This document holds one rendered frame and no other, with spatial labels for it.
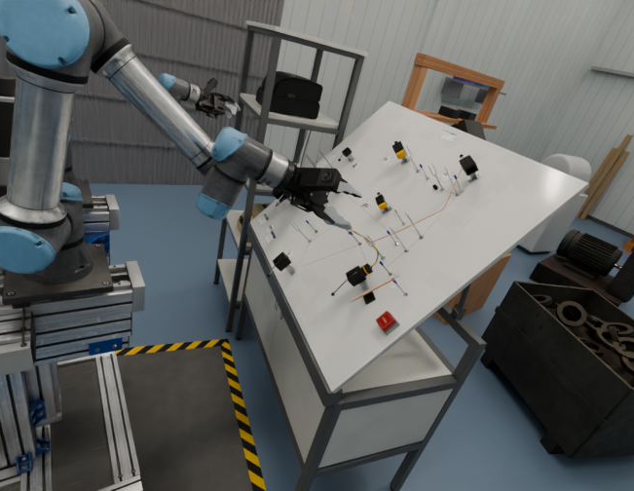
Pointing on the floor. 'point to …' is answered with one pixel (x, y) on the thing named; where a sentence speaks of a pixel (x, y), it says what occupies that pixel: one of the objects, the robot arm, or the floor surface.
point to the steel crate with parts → (572, 366)
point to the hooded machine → (554, 228)
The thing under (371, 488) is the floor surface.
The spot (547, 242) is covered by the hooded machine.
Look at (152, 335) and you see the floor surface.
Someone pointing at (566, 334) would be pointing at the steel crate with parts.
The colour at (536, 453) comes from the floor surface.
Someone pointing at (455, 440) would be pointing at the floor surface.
